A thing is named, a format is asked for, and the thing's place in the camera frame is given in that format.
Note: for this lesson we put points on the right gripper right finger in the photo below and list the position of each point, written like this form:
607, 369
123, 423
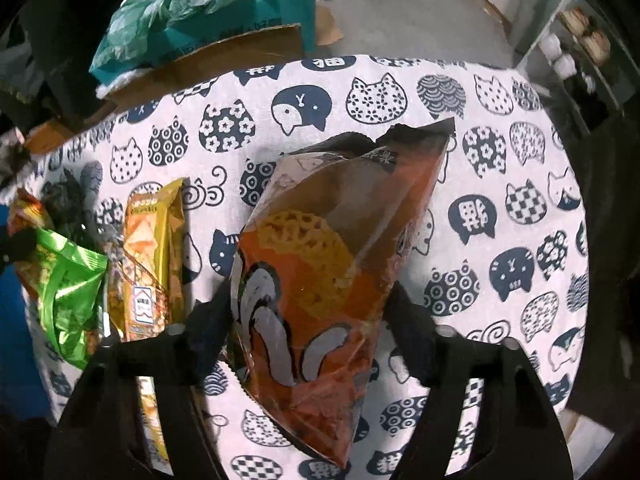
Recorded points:
517, 434

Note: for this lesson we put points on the small black snack packet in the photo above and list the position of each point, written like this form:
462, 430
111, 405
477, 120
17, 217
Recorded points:
68, 207

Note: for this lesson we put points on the orange yellow snack bag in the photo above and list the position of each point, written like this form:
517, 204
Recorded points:
26, 211

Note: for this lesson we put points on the teal plastic bag pile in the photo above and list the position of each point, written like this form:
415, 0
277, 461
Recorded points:
150, 33

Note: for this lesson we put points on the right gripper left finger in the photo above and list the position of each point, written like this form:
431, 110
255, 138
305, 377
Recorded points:
133, 413

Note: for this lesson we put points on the blue cardboard box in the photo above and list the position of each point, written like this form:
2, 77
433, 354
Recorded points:
22, 392

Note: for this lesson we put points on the green snack bag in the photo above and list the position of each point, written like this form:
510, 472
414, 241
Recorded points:
64, 278

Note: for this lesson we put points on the shoe rack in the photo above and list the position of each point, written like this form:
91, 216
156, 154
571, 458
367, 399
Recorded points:
580, 58

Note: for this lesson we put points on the brown cardboard box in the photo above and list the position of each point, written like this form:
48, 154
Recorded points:
274, 45

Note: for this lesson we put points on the orange swirl chip bag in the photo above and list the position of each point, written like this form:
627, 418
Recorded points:
315, 264

